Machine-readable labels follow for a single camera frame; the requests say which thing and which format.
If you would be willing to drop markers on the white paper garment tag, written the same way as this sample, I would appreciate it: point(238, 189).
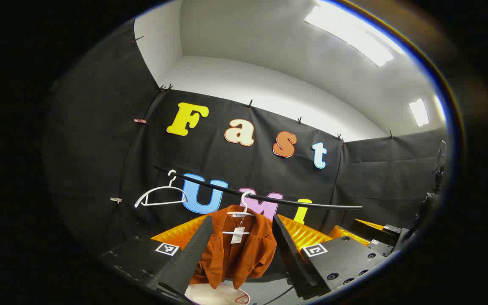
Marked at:
point(238, 235)

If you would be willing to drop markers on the small ceiling light panel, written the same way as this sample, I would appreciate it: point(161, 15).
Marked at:
point(419, 112)

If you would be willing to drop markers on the black clothes rail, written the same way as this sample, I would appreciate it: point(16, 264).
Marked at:
point(269, 198)

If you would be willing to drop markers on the white laundry hamper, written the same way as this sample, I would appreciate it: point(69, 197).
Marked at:
point(214, 295)

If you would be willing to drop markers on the white clip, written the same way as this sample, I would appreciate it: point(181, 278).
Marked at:
point(116, 199)

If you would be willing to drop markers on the row of black backdrop clips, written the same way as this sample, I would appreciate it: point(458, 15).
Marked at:
point(250, 103)

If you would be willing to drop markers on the black backdrop cloth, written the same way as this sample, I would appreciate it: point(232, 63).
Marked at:
point(100, 148)

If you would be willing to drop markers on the long ceiling light panel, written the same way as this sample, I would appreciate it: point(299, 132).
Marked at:
point(354, 34)

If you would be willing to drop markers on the white plastic clothes hanger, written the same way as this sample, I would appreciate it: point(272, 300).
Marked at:
point(245, 207)
point(171, 182)

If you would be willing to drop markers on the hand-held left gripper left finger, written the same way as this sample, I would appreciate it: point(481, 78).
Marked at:
point(189, 254)

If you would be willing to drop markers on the orange ribbed knit garment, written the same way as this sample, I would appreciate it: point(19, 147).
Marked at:
point(248, 254)

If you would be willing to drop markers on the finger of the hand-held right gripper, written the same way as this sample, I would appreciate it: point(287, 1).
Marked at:
point(347, 236)
point(375, 232)

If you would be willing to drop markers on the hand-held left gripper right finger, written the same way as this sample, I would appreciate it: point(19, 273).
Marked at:
point(295, 258)

